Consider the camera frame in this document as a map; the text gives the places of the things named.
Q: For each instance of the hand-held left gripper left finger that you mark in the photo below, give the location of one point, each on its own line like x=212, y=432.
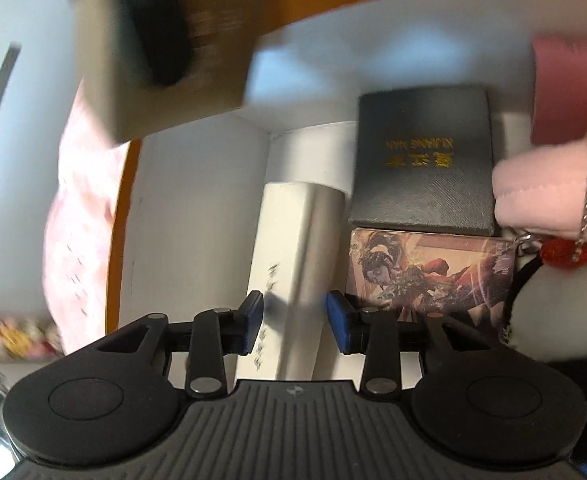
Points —
x=253, y=320

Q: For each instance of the brown cardboard box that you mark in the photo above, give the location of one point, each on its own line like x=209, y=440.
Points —
x=223, y=35

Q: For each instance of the red bead charm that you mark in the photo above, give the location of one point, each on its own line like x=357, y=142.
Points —
x=561, y=252

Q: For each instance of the long white box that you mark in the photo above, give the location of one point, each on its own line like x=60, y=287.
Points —
x=293, y=240

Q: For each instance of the dark pink object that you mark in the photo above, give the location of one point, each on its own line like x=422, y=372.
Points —
x=568, y=90

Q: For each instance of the dark grey box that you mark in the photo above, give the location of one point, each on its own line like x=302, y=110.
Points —
x=423, y=185

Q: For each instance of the white plush toy black hat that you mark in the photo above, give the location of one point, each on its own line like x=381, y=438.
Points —
x=563, y=310

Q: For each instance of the orange storage box white inside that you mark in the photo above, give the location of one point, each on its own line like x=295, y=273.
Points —
x=323, y=60

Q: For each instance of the pink plush toy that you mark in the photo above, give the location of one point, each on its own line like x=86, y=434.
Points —
x=533, y=185

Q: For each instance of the illustrated card box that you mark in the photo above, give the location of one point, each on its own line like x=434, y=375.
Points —
x=423, y=270

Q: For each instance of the row of colourful trinkets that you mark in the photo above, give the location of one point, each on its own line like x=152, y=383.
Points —
x=13, y=335

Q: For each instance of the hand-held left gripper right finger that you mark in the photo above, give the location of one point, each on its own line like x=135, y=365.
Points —
x=338, y=322

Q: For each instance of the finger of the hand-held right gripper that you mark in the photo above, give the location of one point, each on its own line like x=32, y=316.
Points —
x=158, y=25

